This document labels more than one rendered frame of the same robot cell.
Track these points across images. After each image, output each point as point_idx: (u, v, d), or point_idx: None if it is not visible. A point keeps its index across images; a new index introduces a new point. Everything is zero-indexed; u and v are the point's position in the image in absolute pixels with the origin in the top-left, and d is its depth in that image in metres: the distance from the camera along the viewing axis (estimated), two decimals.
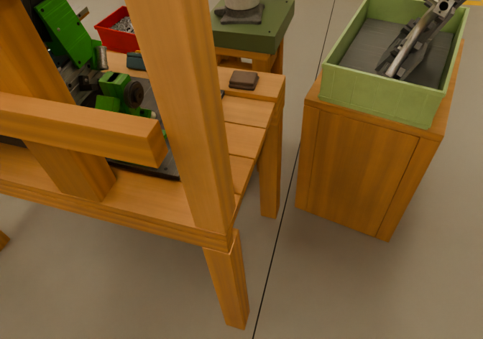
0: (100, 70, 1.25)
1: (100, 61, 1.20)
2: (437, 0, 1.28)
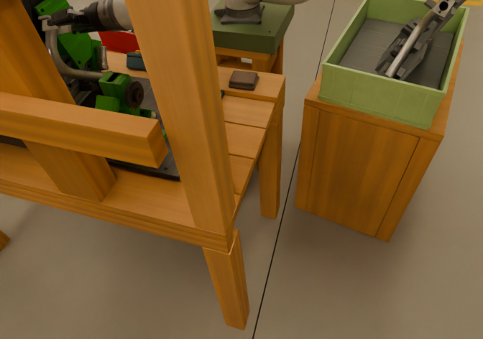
0: (100, 70, 1.25)
1: (100, 61, 1.20)
2: (60, 62, 1.05)
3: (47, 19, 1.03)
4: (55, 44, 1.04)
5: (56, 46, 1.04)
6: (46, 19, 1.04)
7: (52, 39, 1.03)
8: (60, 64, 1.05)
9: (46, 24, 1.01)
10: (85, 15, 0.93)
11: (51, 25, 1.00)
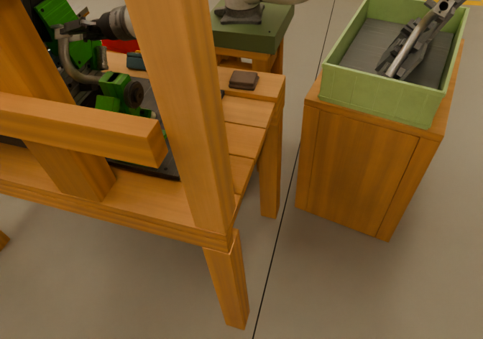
0: (100, 70, 1.25)
1: (100, 61, 1.20)
2: (72, 68, 1.09)
3: (60, 27, 1.07)
4: (67, 51, 1.08)
5: (68, 53, 1.08)
6: (57, 27, 1.08)
7: (65, 47, 1.07)
8: (72, 71, 1.10)
9: (58, 33, 1.06)
10: (98, 25, 0.97)
11: (63, 34, 1.04)
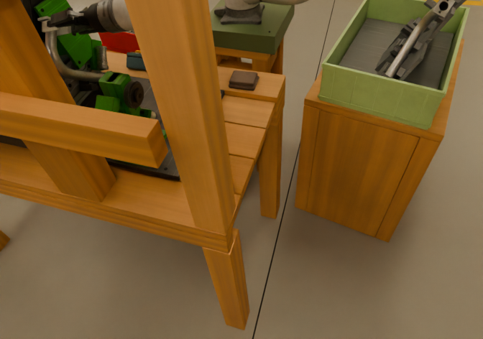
0: (100, 70, 1.25)
1: (100, 61, 1.20)
2: (60, 62, 1.05)
3: (47, 20, 1.03)
4: (55, 44, 1.04)
5: (56, 47, 1.04)
6: (45, 20, 1.04)
7: (52, 40, 1.03)
8: (60, 65, 1.06)
9: (46, 26, 1.02)
10: (85, 16, 0.93)
11: (51, 26, 1.00)
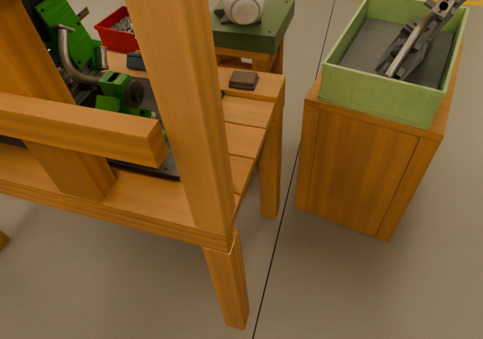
0: (100, 70, 1.25)
1: (100, 61, 1.20)
2: (72, 68, 1.09)
3: (60, 27, 1.07)
4: (67, 51, 1.08)
5: (68, 53, 1.08)
6: (57, 27, 1.08)
7: (65, 47, 1.07)
8: (72, 71, 1.10)
9: None
10: None
11: None
